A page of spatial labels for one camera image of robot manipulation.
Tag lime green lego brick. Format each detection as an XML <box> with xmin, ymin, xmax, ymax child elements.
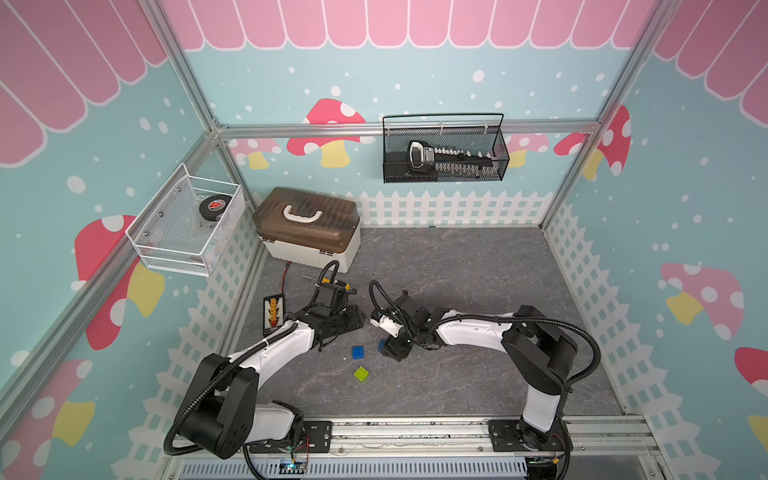
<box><xmin>353</xmin><ymin>366</ymin><xmax>370</xmax><ymax>382</ymax></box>

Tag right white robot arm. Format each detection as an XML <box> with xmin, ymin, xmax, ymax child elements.
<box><xmin>370</xmin><ymin>293</ymin><xmax>602</xmax><ymax>451</ymax></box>

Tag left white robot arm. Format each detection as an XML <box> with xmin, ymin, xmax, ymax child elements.
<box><xmin>163</xmin><ymin>280</ymin><xmax>363</xmax><ymax>459</ymax></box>

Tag brown lid storage box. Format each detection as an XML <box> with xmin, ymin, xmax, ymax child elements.
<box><xmin>252</xmin><ymin>187</ymin><xmax>362</xmax><ymax>273</ymax></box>

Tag green circuit board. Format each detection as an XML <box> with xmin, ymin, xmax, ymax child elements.
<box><xmin>278</xmin><ymin>459</ymin><xmax>308</xmax><ymax>475</ymax></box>

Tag black tape roll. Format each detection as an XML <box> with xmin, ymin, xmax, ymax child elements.
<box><xmin>198</xmin><ymin>194</ymin><xmax>233</xmax><ymax>222</ymax></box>

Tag screwdriver bit set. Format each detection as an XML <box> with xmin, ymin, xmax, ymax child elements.
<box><xmin>407</xmin><ymin>141</ymin><xmax>498</xmax><ymax>179</ymax></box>

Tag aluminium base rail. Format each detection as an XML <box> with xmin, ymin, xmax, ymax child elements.
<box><xmin>155</xmin><ymin>415</ymin><xmax>673</xmax><ymax>479</ymax></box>

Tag white wire wall basket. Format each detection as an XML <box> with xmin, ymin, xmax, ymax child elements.
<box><xmin>125</xmin><ymin>164</ymin><xmax>245</xmax><ymax>277</ymax></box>

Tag black wire wall basket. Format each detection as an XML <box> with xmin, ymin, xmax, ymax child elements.
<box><xmin>381</xmin><ymin>113</ymin><xmax>510</xmax><ymax>183</ymax></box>

